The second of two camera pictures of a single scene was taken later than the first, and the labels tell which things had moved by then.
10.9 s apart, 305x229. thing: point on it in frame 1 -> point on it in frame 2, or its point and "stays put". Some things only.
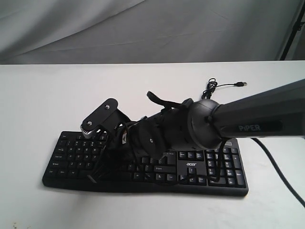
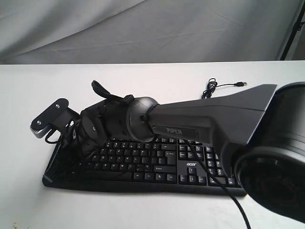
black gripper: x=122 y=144 -> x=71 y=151
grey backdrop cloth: x=40 y=31 stays put
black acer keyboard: x=219 y=171 stays put
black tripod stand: x=297 y=27 stays put
